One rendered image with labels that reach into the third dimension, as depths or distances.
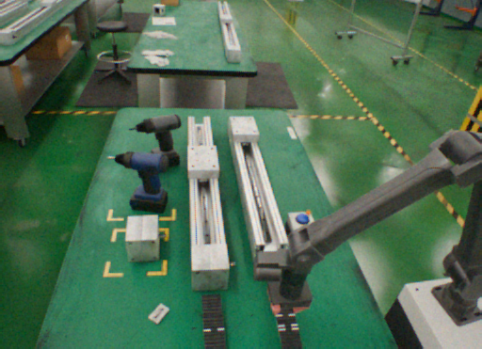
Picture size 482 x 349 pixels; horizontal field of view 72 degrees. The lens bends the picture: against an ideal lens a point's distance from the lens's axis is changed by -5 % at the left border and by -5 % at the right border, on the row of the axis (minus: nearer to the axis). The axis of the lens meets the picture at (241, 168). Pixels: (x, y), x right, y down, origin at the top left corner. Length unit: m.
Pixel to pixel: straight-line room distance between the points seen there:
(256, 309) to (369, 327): 0.31
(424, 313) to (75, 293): 0.95
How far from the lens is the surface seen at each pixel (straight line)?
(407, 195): 0.74
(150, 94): 2.69
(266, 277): 0.82
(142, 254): 1.10
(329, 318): 1.05
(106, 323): 1.02
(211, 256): 1.00
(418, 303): 1.10
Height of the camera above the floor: 1.64
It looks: 36 degrees down
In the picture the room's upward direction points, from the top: 6 degrees clockwise
